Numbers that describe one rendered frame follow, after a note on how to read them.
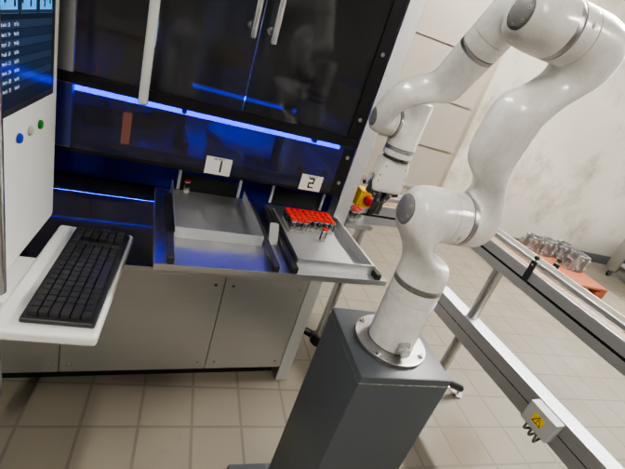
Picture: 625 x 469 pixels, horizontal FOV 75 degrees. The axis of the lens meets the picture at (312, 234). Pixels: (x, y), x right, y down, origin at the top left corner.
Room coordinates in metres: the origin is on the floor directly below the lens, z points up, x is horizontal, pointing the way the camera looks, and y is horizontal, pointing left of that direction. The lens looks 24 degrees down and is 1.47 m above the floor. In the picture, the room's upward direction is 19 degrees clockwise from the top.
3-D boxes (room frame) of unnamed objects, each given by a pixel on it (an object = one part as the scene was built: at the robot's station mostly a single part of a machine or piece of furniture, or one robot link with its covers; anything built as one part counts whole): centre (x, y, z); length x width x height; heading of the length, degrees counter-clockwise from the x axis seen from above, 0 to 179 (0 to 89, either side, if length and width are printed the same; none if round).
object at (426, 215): (0.86, -0.25, 1.16); 0.19 x 0.12 x 0.24; 114
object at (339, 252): (1.25, -0.03, 0.90); 0.34 x 0.26 x 0.04; 26
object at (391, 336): (0.87, -0.28, 0.95); 0.19 x 0.19 x 0.18
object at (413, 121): (1.15, -0.15, 1.36); 0.09 x 0.08 x 0.13; 114
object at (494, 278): (1.73, -0.85, 0.46); 0.09 x 0.09 x 0.77; 27
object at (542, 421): (1.22, -1.03, 0.50); 0.12 x 0.05 x 0.09; 27
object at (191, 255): (1.21, 0.15, 0.87); 0.70 x 0.48 x 0.02; 117
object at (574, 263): (4.19, -2.43, 0.16); 1.16 x 0.82 x 0.33; 111
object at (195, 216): (1.20, 0.33, 0.90); 0.34 x 0.26 x 0.04; 27
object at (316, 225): (1.33, 0.01, 0.90); 0.18 x 0.02 x 0.05; 116
